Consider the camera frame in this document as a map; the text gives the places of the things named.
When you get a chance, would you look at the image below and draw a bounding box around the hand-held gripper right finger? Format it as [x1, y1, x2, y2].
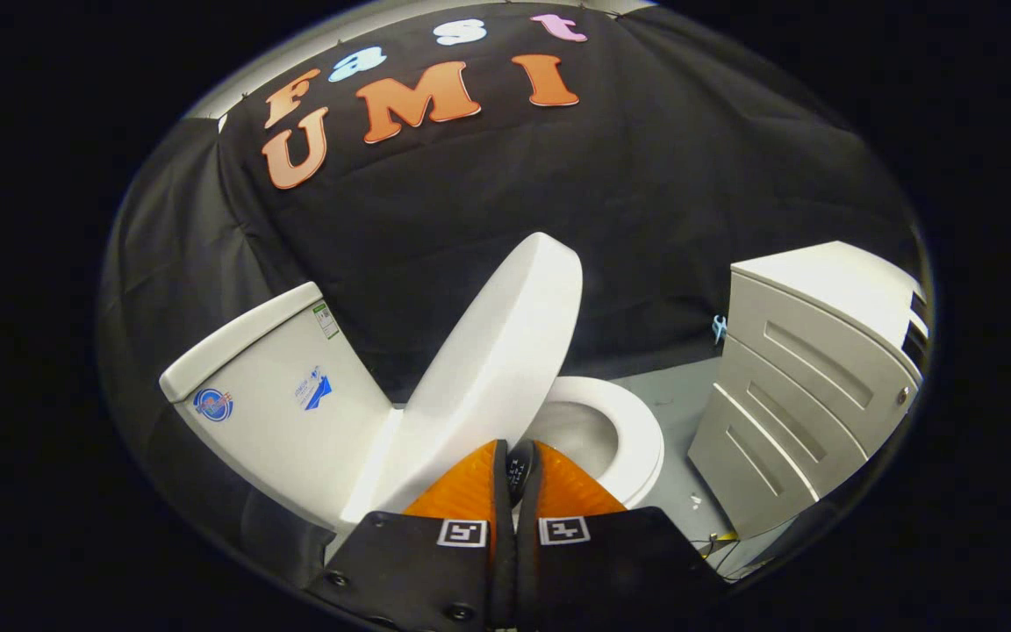
[516, 441, 726, 629]

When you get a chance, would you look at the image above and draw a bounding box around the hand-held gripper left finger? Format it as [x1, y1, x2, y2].
[308, 439, 515, 631]

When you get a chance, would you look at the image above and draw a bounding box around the white toilet lid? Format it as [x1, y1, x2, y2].
[339, 232, 584, 528]

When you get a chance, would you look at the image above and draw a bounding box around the white toilet tank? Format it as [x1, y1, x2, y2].
[160, 281, 394, 533]

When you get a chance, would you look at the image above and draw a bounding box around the white drawer cabinet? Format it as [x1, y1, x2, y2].
[687, 241, 929, 541]

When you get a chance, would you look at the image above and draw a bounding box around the black backdrop cloth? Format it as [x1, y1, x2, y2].
[100, 4, 924, 591]

